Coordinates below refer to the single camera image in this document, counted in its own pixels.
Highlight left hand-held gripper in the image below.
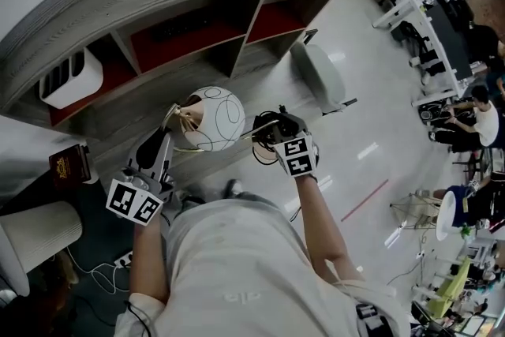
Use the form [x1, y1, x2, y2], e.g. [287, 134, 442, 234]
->
[105, 129, 174, 227]

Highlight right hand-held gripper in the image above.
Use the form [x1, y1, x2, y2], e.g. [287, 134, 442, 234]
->
[271, 105, 320, 178]

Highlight gold desk lamp white globe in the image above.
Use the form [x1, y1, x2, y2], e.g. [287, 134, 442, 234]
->
[160, 85, 287, 167]

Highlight person's left forearm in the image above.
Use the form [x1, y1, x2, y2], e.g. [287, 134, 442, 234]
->
[129, 213, 171, 305]

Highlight person's right forearm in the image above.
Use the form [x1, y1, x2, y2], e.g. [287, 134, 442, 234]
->
[295, 173, 366, 286]

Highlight grey wooden desk with shelves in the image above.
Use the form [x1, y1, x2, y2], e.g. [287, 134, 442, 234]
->
[0, 0, 360, 187]

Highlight long white office desk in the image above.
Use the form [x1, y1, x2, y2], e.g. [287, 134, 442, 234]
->
[350, 0, 475, 108]

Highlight white side table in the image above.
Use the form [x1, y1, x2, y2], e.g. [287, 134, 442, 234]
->
[80, 145, 102, 186]

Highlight person's grey jeans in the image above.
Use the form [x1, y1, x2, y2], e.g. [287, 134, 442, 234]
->
[175, 189, 278, 212]

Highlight person's right white shoe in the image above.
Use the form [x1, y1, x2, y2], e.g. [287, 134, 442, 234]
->
[223, 178, 243, 199]

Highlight red floor tape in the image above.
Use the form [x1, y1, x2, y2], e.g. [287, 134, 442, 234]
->
[340, 179, 390, 223]

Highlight grey chair with black legs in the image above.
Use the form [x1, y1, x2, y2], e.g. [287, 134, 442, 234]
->
[290, 28, 358, 117]

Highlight dark red book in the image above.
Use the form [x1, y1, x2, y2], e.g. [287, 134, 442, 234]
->
[48, 144, 94, 191]

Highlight white storage container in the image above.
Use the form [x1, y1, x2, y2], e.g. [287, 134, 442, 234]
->
[38, 47, 104, 110]

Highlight person's white shirt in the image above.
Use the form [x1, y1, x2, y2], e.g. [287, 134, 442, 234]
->
[114, 197, 412, 337]

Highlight white ribbed air purifier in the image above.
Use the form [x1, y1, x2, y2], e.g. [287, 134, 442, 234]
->
[0, 200, 84, 274]

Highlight black backpack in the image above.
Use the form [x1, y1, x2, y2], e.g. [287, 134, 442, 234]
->
[417, 102, 451, 124]

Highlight brown slipper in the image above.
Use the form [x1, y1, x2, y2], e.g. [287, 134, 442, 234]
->
[54, 251, 80, 286]

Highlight dark rug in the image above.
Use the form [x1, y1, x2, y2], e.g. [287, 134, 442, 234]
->
[0, 185, 174, 337]

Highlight black clip-on device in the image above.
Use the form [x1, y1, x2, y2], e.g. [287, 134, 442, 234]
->
[355, 301, 392, 337]

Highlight white armchair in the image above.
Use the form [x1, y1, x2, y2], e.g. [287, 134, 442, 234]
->
[0, 224, 32, 298]

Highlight white power cable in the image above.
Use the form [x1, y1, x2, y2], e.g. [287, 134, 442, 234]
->
[65, 247, 132, 295]

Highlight white round wire-leg table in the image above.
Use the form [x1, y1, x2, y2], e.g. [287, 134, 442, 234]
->
[390, 191, 461, 242]

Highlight black cord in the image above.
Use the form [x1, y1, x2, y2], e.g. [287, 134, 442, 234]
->
[125, 299, 159, 337]

